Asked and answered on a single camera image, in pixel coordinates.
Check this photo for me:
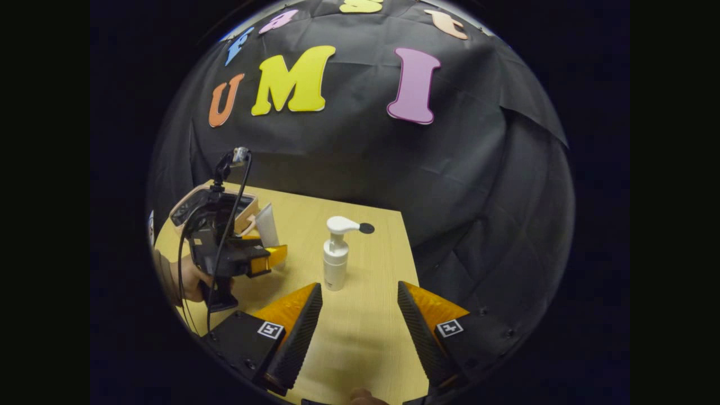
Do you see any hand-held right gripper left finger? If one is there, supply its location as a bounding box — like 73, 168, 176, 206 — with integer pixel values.
201, 282, 323, 397

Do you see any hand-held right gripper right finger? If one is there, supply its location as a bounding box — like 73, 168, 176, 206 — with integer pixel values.
397, 281, 525, 400

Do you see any white skin care tube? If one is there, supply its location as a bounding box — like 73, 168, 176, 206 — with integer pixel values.
255, 204, 280, 248

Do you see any white pump bottle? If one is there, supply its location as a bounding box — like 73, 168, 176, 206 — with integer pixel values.
323, 216, 361, 292

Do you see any black backdrop cloth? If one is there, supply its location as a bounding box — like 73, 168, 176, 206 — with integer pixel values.
147, 0, 575, 361

